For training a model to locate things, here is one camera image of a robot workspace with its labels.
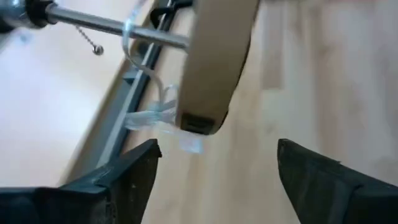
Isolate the wooden base metal pole lamp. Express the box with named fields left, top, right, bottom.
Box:
left=0, top=0, right=261, bottom=137

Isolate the clear lamp power cord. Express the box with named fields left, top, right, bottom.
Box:
left=121, top=0, right=205, bottom=156

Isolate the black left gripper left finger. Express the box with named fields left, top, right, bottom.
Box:
left=0, top=138, right=163, bottom=224

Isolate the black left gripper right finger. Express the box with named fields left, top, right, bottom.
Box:
left=277, top=138, right=398, bottom=224

